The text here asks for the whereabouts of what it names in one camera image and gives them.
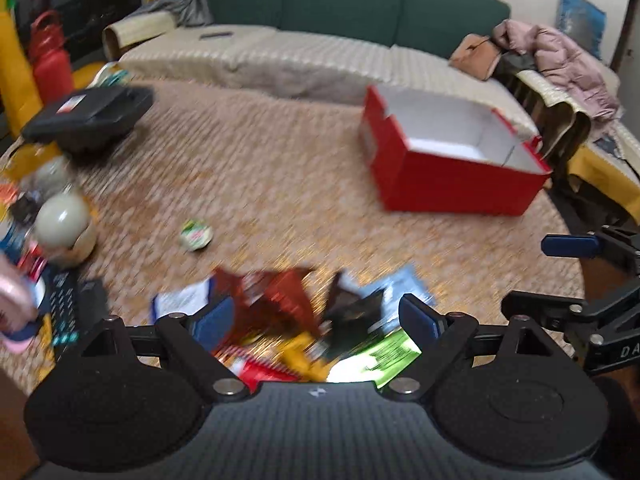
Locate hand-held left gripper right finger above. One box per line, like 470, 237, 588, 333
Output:
382, 294, 552, 402

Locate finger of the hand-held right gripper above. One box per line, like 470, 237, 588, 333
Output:
501, 280, 640, 337
541, 225, 640, 271

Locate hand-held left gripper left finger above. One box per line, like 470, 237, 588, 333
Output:
79, 295, 251, 404

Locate white blue snack packet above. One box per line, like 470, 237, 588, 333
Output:
152, 280, 216, 331

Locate light blue snack packet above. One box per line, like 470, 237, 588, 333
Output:
360, 266, 437, 333

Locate dark brown red snack packet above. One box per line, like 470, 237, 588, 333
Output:
212, 266, 321, 336

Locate red cardboard box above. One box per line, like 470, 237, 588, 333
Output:
358, 85, 553, 217

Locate green snack packet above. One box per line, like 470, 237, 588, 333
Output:
327, 329, 421, 390

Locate black snack packet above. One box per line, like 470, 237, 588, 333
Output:
320, 272, 386, 356

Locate small green white candy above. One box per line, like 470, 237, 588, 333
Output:
180, 219, 214, 252

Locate yellow snack packet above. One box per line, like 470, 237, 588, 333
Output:
280, 332, 331, 381

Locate slim black remote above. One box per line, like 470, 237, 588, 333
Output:
75, 279, 111, 333

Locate woven beige chair cover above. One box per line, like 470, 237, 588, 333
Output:
515, 67, 593, 161

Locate black remote with buttons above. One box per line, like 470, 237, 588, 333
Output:
42, 265, 81, 351

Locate grey egg ornament in bowl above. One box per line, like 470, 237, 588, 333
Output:
35, 192, 98, 267

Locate pink puffer jacket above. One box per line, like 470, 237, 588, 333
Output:
492, 19, 623, 122

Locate red candy wrappers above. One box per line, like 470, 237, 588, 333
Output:
0, 182, 48, 281

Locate pink cup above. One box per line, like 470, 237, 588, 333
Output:
0, 255, 38, 356

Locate brown bag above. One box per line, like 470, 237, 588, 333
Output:
449, 34, 502, 82

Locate clear plastic bag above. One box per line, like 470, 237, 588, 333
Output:
27, 155, 76, 196

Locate black plastic case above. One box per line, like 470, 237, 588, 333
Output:
21, 85, 155, 155

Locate white green wrapper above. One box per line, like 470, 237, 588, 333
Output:
92, 62, 132, 88

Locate rolled bamboo mat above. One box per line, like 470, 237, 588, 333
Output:
102, 11, 177, 61

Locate red thermos bottle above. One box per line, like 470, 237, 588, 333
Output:
27, 10, 76, 108

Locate green sofa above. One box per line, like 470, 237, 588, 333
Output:
197, 0, 512, 61

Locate black television screen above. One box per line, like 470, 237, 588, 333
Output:
12, 0, 151, 68

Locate blue wall poster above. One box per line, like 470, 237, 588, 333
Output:
555, 0, 608, 61

